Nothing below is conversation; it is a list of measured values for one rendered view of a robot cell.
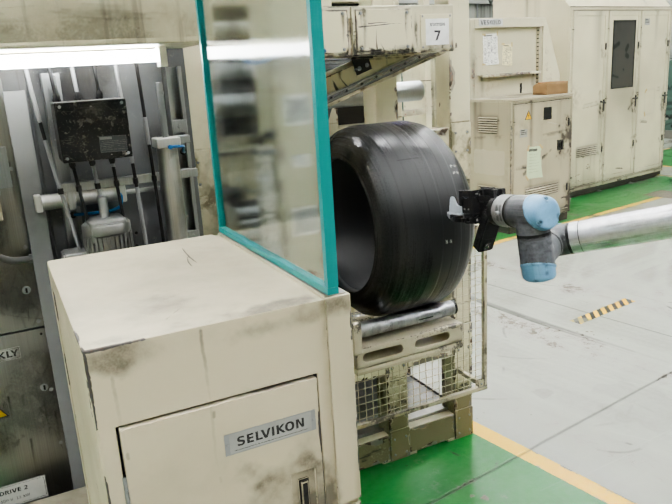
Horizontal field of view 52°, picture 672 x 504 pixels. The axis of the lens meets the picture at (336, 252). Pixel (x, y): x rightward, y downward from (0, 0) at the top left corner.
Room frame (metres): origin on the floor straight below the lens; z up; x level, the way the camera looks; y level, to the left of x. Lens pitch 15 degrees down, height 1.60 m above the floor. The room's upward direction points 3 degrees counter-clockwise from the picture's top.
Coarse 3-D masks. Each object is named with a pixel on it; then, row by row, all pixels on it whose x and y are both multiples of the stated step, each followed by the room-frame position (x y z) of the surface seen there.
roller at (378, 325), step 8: (432, 304) 1.89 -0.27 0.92; (440, 304) 1.89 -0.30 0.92; (448, 304) 1.89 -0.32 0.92; (456, 304) 1.90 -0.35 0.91; (400, 312) 1.83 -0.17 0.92; (408, 312) 1.84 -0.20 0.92; (416, 312) 1.84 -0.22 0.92; (424, 312) 1.85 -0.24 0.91; (432, 312) 1.86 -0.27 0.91; (440, 312) 1.87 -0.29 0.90; (448, 312) 1.88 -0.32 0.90; (456, 312) 1.90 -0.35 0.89; (368, 320) 1.79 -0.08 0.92; (376, 320) 1.79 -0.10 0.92; (384, 320) 1.79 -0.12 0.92; (392, 320) 1.80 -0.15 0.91; (400, 320) 1.81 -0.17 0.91; (408, 320) 1.82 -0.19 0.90; (416, 320) 1.83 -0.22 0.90; (424, 320) 1.85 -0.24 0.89; (368, 328) 1.76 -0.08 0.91; (376, 328) 1.77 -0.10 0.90; (384, 328) 1.78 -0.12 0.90; (392, 328) 1.80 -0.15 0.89
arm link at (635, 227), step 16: (656, 208) 1.45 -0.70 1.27; (560, 224) 1.56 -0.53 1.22; (576, 224) 1.53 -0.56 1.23; (592, 224) 1.50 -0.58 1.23; (608, 224) 1.48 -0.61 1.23; (624, 224) 1.46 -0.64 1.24; (640, 224) 1.44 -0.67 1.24; (656, 224) 1.42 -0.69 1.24; (560, 240) 1.52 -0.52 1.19; (576, 240) 1.51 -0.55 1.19; (592, 240) 1.49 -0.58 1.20; (608, 240) 1.47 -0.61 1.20; (624, 240) 1.46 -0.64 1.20; (640, 240) 1.45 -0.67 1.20; (656, 240) 1.44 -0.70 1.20
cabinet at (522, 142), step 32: (512, 96) 6.70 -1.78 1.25; (544, 96) 6.47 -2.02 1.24; (480, 128) 6.52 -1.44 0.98; (512, 128) 6.23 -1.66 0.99; (544, 128) 6.48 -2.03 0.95; (480, 160) 6.52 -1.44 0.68; (512, 160) 6.24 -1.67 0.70; (544, 160) 6.49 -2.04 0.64; (512, 192) 6.25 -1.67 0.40; (544, 192) 6.49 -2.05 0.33
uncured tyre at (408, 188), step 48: (336, 144) 1.93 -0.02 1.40; (384, 144) 1.81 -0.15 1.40; (432, 144) 1.85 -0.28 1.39; (336, 192) 2.20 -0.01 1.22; (384, 192) 1.73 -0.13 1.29; (432, 192) 1.75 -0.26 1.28; (336, 240) 2.17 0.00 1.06; (384, 240) 1.71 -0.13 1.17; (432, 240) 1.72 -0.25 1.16; (384, 288) 1.74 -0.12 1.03; (432, 288) 1.77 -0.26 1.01
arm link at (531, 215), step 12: (504, 204) 1.50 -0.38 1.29; (516, 204) 1.47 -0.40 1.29; (528, 204) 1.44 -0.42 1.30; (540, 204) 1.42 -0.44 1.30; (552, 204) 1.43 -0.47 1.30; (504, 216) 1.50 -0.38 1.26; (516, 216) 1.46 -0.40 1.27; (528, 216) 1.43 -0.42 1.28; (540, 216) 1.41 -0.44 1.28; (552, 216) 1.42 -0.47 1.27; (516, 228) 1.47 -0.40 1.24; (528, 228) 1.44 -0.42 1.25; (540, 228) 1.42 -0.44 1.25
